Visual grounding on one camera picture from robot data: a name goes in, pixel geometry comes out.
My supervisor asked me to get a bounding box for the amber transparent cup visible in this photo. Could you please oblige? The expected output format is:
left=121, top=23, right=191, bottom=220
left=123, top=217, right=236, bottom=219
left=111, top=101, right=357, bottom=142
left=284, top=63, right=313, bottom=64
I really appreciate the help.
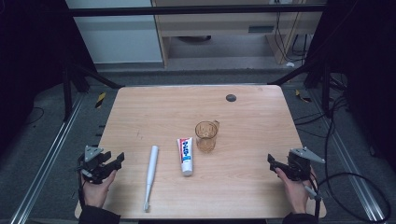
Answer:
left=194, top=119, right=220, bottom=154

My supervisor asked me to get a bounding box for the person's left hand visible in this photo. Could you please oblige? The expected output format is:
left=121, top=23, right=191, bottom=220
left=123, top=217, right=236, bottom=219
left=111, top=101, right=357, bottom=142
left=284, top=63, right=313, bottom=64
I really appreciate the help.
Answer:
left=80, top=169, right=118, bottom=209

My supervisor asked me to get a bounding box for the white cabinet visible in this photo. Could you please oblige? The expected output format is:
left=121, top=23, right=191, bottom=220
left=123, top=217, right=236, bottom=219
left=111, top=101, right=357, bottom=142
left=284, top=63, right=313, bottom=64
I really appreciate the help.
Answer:
left=64, top=0, right=164, bottom=64

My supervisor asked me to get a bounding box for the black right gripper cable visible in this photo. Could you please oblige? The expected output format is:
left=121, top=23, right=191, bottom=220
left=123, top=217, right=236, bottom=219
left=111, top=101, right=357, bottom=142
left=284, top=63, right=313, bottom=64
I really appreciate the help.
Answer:
left=300, top=174, right=323, bottom=220

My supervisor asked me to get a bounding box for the white toothpaste tube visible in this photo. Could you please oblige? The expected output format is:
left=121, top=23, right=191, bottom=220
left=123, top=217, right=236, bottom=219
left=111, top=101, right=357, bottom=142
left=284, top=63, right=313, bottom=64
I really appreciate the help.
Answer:
left=176, top=136, right=194, bottom=177

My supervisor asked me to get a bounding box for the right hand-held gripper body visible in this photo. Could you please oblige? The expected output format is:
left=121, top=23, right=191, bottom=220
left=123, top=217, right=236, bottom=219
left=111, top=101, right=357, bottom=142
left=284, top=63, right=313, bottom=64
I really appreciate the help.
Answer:
left=285, top=147, right=327, bottom=182

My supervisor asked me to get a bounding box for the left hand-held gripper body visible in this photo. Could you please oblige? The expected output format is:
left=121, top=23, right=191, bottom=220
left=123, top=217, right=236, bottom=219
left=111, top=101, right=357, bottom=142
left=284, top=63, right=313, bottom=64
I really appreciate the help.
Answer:
left=78, top=145, right=114, bottom=185

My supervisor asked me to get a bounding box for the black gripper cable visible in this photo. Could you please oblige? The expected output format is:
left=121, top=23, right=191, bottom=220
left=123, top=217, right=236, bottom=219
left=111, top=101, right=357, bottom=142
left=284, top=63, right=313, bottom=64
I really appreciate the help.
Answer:
left=300, top=174, right=323, bottom=220
left=77, top=161, right=88, bottom=209

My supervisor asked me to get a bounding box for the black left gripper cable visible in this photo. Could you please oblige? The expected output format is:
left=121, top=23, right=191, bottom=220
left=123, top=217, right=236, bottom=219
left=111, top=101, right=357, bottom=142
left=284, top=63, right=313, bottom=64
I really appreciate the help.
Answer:
left=77, top=161, right=88, bottom=209

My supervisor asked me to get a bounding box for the aluminium floor rail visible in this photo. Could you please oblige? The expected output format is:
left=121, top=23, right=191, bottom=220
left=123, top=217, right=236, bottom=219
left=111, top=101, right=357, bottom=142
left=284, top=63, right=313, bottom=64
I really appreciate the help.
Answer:
left=8, top=92, right=86, bottom=224
left=306, top=88, right=387, bottom=222

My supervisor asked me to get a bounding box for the black metal stand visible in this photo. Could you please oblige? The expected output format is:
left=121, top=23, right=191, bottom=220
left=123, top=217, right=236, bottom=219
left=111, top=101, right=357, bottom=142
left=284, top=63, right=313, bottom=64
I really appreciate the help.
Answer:
left=60, top=60, right=125, bottom=122
left=267, top=59, right=335, bottom=118

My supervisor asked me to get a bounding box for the person's right hand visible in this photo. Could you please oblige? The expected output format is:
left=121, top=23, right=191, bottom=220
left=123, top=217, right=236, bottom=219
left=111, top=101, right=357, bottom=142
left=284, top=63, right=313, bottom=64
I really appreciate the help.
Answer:
left=275, top=167, right=318, bottom=215

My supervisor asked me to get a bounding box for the black curtain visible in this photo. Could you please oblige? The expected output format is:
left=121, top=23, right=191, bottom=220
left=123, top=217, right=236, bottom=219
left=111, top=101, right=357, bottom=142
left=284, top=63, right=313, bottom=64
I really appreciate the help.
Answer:
left=306, top=0, right=396, bottom=172
left=0, top=0, right=97, bottom=157

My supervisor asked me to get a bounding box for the looped black floor cable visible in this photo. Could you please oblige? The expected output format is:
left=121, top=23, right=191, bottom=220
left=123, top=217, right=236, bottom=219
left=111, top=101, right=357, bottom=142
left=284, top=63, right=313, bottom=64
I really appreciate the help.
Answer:
left=317, top=92, right=392, bottom=223

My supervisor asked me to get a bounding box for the light wooden desk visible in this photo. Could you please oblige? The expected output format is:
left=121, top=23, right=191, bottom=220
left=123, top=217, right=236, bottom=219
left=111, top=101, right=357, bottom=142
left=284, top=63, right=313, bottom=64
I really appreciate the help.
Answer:
left=150, top=0, right=328, bottom=68

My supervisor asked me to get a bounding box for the black horizontal frame bar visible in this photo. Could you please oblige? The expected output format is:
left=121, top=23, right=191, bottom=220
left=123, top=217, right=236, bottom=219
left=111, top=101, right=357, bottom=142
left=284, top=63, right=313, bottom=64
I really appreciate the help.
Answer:
left=66, top=4, right=328, bottom=18

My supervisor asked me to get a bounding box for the yellow black striped tape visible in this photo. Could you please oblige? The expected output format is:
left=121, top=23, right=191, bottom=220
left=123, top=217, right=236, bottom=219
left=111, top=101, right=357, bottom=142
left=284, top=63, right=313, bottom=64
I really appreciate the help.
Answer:
left=94, top=91, right=107, bottom=109
left=294, top=89, right=312, bottom=104

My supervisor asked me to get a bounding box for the white electric toothbrush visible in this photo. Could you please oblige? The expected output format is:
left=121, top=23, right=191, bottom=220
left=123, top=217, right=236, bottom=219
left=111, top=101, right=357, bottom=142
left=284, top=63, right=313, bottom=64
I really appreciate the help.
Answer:
left=142, top=145, right=160, bottom=214

